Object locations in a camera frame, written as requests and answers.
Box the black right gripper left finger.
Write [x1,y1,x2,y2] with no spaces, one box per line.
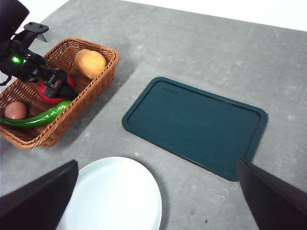
[0,160,79,230]

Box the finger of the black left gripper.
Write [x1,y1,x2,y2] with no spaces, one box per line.
[44,69,79,100]

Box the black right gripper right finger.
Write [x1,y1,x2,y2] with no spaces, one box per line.
[236,158,307,230]

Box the red tomato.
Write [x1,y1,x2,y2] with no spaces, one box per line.
[36,74,75,105]

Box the brown wicker basket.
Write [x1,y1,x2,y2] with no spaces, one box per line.
[0,37,120,150]

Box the green pepper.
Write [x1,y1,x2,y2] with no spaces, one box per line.
[0,100,72,128]

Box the brown egg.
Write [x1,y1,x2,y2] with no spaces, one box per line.
[4,101,28,120]

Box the pale grey round plate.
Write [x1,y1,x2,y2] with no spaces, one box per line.
[56,156,163,230]

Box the dark green rectangular tray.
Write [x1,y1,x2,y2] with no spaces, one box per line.
[121,76,269,182]

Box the pale grey left wrist camera box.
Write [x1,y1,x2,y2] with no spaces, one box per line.
[23,22,50,43]

